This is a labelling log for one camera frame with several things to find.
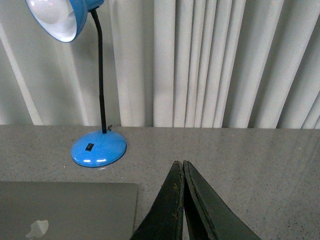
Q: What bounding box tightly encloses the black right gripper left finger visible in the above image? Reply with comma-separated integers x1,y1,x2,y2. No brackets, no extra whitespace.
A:
131,161,185,240

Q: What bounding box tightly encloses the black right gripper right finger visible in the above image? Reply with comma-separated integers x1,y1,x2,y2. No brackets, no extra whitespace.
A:
183,161,259,240

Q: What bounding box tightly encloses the grey laptop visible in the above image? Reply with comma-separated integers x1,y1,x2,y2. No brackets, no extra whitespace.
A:
0,181,138,240

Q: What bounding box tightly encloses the white curtain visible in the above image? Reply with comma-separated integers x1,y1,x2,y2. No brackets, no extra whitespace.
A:
0,0,320,129

